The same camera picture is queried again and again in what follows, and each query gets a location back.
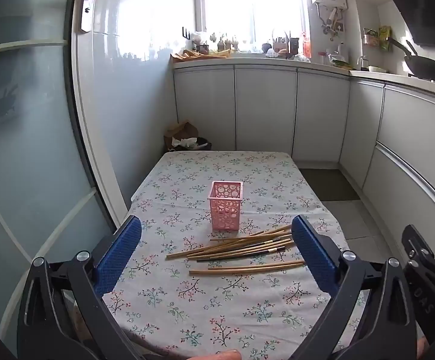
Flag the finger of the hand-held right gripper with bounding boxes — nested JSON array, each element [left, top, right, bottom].
[[400, 224, 435, 346]]

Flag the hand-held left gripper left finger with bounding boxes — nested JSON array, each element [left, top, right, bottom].
[[17, 214, 143, 360]]

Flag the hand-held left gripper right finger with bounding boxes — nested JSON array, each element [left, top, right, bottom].
[[292, 214, 424, 360]]

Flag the bunch of wooden chopsticks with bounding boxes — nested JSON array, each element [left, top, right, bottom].
[[166, 223, 305, 276]]

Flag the pink perforated utensil basket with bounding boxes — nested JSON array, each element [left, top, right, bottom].
[[208, 181, 244, 232]]

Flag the floral tablecloth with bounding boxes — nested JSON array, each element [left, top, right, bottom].
[[101, 151, 366, 360]]

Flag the black trash bin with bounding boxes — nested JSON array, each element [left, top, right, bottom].
[[170, 137, 212, 153]]

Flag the frosted glass sliding door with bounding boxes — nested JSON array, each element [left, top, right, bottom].
[[0, 0, 136, 360]]

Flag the white base cabinets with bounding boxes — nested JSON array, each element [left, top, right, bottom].
[[172, 62, 435, 331]]

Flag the black wok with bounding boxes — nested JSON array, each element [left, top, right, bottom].
[[386, 37, 435, 83]]

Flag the yellow green snack packet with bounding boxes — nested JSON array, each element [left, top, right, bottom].
[[379, 25, 392, 51]]

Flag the wooden cutting board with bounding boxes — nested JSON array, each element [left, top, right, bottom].
[[170, 49, 227, 64]]

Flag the kitchen window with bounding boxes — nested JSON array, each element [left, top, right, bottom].
[[193, 0, 310, 51]]

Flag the grey door handle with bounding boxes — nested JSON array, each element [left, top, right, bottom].
[[69, 0, 105, 32]]

